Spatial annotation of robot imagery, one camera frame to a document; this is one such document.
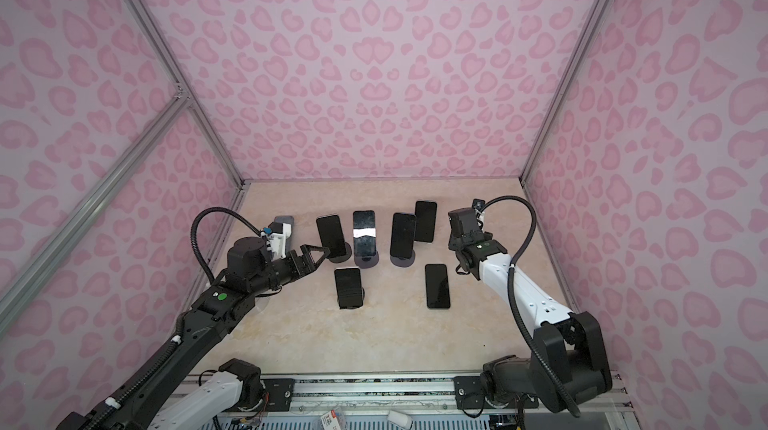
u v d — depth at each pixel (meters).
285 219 1.06
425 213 0.94
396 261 0.97
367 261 0.98
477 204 0.75
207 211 0.60
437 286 1.08
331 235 0.89
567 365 0.41
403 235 0.90
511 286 0.49
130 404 0.41
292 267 0.67
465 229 0.65
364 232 0.94
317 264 0.68
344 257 0.97
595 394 0.42
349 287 0.80
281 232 0.70
